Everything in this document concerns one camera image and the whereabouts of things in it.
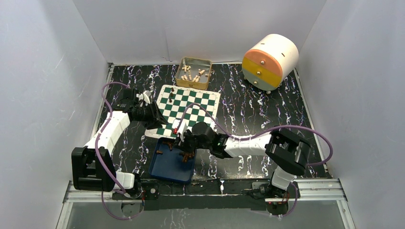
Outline gold metal tin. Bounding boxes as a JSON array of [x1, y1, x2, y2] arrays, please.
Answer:
[[175, 57, 212, 90]]

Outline green white chess board mat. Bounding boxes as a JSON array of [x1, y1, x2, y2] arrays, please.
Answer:
[[145, 84, 221, 139]]

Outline blue plastic tray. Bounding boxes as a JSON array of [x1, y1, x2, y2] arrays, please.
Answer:
[[149, 137, 195, 184]]

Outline light wooden chess pieces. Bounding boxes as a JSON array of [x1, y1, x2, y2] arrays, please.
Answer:
[[178, 65, 211, 83]]

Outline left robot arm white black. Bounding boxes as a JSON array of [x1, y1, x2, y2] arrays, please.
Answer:
[[71, 88, 168, 198]]

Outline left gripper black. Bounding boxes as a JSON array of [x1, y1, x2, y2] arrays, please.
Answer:
[[134, 102, 169, 130]]

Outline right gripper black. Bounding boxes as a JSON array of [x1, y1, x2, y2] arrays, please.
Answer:
[[173, 129, 211, 154]]

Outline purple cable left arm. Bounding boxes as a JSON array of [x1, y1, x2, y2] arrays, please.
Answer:
[[100, 82, 145, 220]]

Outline round mini drawer cabinet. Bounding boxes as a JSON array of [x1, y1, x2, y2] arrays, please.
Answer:
[[241, 34, 299, 94]]

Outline black base bar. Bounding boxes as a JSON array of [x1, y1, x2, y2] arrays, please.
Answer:
[[111, 178, 299, 212]]

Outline pile of brown chess pieces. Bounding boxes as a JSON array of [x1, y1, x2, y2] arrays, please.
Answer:
[[179, 152, 195, 163]]

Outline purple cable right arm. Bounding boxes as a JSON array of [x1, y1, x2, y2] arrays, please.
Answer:
[[177, 103, 334, 219]]

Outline aluminium rail frame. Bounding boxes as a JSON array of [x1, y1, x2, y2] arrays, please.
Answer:
[[57, 63, 354, 229]]

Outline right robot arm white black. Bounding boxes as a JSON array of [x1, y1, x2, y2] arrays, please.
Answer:
[[172, 122, 312, 198]]

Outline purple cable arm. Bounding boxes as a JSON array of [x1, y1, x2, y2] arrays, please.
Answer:
[[177, 103, 334, 219], [100, 82, 145, 220]]

